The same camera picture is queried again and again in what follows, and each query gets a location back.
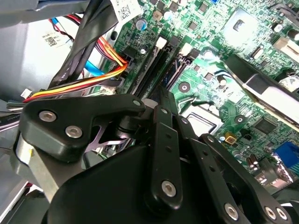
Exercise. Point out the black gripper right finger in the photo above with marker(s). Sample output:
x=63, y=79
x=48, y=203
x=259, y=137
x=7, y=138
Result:
x=224, y=177

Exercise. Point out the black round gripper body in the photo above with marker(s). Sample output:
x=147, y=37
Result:
x=105, y=198

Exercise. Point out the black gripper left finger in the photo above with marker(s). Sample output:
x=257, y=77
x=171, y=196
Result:
x=70, y=109

